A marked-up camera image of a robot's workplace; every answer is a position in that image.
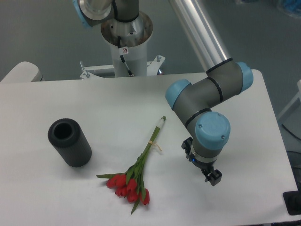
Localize white frame at right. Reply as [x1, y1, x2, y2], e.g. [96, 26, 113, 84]
[277, 80, 301, 124]

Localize white chair back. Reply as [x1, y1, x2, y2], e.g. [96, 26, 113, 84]
[0, 61, 44, 84]

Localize grey robot arm, blue caps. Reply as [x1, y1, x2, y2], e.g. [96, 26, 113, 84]
[73, 0, 253, 185]

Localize black ribbed cylindrical vase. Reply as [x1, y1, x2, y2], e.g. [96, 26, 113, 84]
[48, 118, 92, 167]

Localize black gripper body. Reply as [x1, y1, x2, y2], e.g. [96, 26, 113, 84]
[188, 152, 215, 174]

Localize black device at table edge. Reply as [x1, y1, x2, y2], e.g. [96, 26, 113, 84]
[283, 191, 301, 216]

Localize red tulip bouquet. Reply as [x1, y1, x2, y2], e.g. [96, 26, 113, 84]
[96, 116, 166, 213]

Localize blue objects in bag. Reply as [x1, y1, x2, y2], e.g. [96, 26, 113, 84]
[277, 0, 301, 18]

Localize white metal base frame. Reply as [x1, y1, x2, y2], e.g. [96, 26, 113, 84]
[79, 55, 166, 80]

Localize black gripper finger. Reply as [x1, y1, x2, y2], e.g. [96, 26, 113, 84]
[202, 167, 222, 186]
[181, 137, 193, 159]

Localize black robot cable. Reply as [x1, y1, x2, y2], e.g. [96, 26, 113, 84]
[117, 35, 135, 77]

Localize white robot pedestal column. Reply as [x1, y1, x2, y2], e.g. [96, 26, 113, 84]
[101, 11, 153, 77]

